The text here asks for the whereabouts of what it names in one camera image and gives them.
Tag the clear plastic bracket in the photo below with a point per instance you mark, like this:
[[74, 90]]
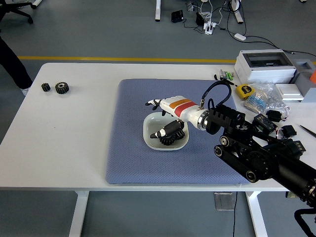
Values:
[[224, 201]]

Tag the white flat switch box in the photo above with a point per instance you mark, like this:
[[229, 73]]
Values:
[[288, 91]]

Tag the white power strip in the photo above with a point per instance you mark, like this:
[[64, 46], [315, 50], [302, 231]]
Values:
[[209, 27]]

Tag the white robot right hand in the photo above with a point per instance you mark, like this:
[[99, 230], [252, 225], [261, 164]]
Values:
[[182, 108]]

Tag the white electrical enclosure box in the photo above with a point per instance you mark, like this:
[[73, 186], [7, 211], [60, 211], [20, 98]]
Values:
[[261, 71]]

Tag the clear plastic bag of parts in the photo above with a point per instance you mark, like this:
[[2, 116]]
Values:
[[266, 98]]

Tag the yellow tape measure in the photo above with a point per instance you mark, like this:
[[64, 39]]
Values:
[[243, 90]]

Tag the person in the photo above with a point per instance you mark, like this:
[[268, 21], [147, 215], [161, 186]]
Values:
[[14, 69]]

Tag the white square dish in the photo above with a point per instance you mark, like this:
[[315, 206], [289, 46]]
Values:
[[151, 122]]

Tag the white adapter brick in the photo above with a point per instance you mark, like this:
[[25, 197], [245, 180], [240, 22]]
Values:
[[239, 36]]

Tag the green circuit board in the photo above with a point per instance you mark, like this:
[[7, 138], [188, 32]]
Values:
[[289, 195]]

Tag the black servo block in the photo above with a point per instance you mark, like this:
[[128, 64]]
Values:
[[288, 131], [273, 115]]

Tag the light grey block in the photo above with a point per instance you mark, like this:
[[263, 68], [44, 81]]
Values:
[[309, 95]]

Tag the black box on floor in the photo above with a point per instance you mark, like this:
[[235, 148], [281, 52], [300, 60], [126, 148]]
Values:
[[177, 16]]

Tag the white table leg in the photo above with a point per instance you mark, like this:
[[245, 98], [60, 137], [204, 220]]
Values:
[[256, 214], [79, 214]]

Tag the grey plug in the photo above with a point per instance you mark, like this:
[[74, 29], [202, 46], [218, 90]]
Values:
[[189, 6]]

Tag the orange piece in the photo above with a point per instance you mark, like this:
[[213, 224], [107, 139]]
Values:
[[313, 76]]

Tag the black office chair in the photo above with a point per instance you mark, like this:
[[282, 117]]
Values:
[[23, 15]]

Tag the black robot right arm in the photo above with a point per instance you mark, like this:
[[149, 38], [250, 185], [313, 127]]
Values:
[[259, 153]]

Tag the large black gear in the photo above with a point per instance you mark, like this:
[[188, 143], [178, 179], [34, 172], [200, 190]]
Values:
[[168, 142], [61, 88]]

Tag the blue-grey textured mat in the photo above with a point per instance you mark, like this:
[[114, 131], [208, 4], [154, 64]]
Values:
[[172, 168]]

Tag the dark metal tweezers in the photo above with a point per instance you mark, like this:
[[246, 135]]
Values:
[[308, 130]]

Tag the green and silver clips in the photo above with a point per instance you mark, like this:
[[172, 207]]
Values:
[[225, 74]]

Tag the grey hollow printed block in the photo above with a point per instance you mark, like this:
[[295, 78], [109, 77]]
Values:
[[301, 76]]

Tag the white background desk leg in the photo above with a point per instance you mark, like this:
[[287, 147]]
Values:
[[158, 10], [237, 12]]

